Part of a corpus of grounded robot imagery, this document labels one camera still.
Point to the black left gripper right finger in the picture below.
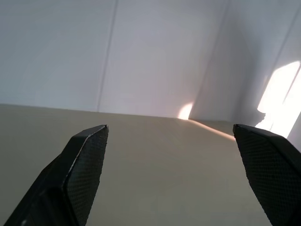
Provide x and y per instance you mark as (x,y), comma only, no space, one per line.
(275,174)

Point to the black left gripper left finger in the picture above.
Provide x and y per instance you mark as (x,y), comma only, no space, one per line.
(77,179)

